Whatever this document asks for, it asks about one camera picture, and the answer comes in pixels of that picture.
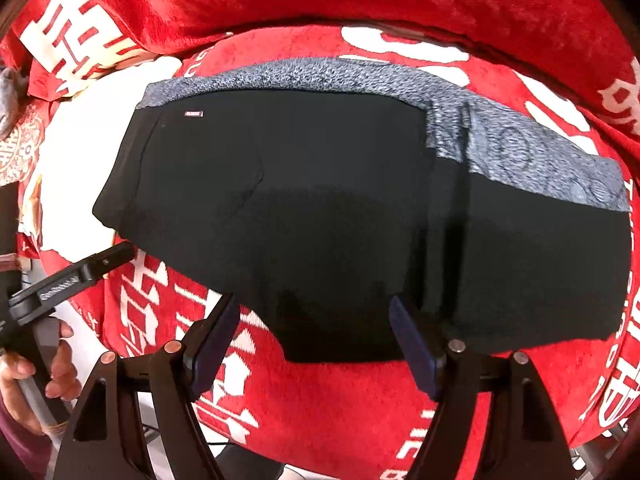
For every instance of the red printed blanket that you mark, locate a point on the red printed blanket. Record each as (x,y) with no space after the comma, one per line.
(350,420)

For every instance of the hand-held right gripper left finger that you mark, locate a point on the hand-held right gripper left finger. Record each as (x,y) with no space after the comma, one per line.
(212,350)

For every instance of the small grey cloth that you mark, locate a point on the small grey cloth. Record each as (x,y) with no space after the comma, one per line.
(9,100)

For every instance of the white cloth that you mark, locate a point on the white cloth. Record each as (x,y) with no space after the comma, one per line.
(75,160)

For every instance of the person's left forearm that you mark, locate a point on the person's left forearm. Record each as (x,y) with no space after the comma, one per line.
(20,450)

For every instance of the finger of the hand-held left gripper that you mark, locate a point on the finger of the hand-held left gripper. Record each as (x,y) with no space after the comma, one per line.
(75,280)

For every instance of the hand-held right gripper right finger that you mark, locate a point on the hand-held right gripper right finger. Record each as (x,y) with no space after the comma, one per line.
(417,350)

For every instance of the grey patterned cloth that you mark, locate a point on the grey patterned cloth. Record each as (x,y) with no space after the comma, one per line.
(525,150)

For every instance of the red cushion with white ornament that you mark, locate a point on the red cushion with white ornament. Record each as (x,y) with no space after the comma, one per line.
(22,147)

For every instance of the person's left hand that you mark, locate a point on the person's left hand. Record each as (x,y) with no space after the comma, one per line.
(64,365)

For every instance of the black pants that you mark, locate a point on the black pants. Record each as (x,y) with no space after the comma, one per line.
(325,210)

